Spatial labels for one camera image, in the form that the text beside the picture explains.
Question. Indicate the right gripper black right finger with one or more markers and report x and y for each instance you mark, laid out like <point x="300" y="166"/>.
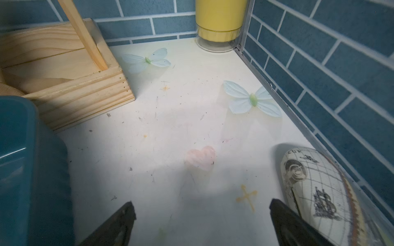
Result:
<point x="291" y="229"/>

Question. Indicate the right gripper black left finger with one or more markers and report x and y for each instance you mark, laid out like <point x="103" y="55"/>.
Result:
<point x="116" y="230"/>

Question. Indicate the dark teal plastic bin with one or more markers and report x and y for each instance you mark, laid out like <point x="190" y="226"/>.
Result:
<point x="36" y="204"/>

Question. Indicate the wooden clothes rack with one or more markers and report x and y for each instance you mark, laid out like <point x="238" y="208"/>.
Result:
<point x="67" y="70"/>

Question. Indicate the yellow pen cup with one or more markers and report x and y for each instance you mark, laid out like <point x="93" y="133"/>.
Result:
<point x="219" y="23"/>

